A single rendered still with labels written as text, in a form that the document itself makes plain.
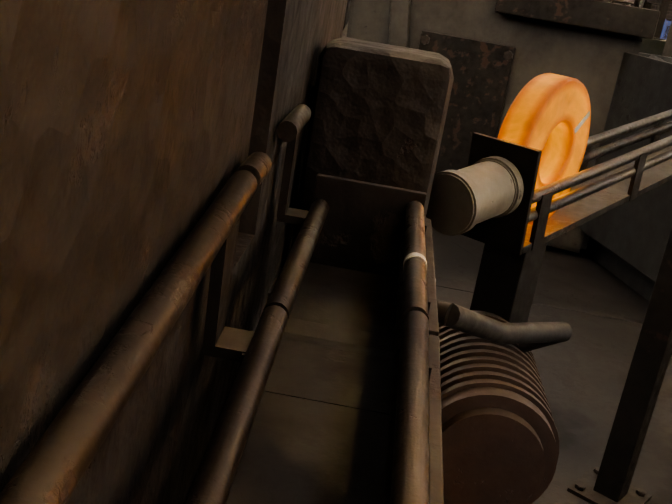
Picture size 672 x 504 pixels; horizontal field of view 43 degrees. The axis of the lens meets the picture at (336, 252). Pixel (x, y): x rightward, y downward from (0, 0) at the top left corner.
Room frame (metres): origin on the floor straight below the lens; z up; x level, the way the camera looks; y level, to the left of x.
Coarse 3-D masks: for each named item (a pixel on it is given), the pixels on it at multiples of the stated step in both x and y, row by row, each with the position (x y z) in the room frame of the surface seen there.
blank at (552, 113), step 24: (528, 96) 0.84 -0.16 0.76; (552, 96) 0.84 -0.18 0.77; (576, 96) 0.89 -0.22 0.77; (504, 120) 0.84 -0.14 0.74; (528, 120) 0.82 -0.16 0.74; (552, 120) 0.85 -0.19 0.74; (576, 120) 0.90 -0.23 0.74; (528, 144) 0.82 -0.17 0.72; (552, 144) 0.91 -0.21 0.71; (576, 144) 0.91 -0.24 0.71; (552, 168) 0.90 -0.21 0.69; (576, 168) 0.93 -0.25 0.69
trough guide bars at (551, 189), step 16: (624, 128) 1.14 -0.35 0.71; (640, 128) 1.18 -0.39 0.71; (656, 128) 1.24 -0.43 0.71; (592, 144) 1.06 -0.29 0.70; (608, 144) 1.12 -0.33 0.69; (624, 144) 1.14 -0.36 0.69; (656, 144) 1.06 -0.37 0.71; (608, 160) 0.96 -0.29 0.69; (624, 160) 0.98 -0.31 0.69; (640, 160) 1.02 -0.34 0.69; (656, 160) 1.07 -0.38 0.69; (576, 176) 0.89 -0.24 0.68; (592, 176) 0.91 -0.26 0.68; (608, 176) 0.97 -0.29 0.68; (624, 176) 0.99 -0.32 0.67; (640, 176) 1.03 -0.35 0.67; (544, 192) 0.82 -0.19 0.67; (576, 192) 0.89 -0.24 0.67; (592, 192) 0.92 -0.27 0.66; (544, 208) 0.83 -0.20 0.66; (544, 224) 0.83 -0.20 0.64
